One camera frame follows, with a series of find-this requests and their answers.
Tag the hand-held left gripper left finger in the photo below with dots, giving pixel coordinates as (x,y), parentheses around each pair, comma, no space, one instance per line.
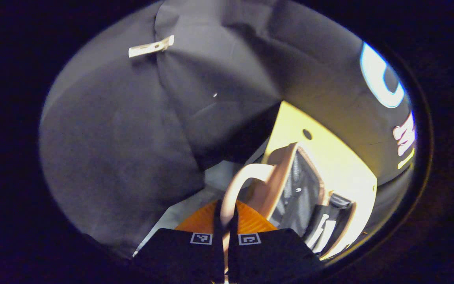
(187,252)

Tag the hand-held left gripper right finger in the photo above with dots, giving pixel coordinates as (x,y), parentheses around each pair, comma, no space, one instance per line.
(270,252)

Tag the white squeeze tube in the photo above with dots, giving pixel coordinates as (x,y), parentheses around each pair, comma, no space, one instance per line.
(317,229)

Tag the white pump bottle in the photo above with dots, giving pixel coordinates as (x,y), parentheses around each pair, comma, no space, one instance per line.
(327,236)

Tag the pink suitcase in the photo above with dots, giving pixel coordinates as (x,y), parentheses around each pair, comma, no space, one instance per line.
(278,185)

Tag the white tape strip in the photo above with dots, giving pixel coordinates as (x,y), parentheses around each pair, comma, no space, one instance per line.
(151,46)

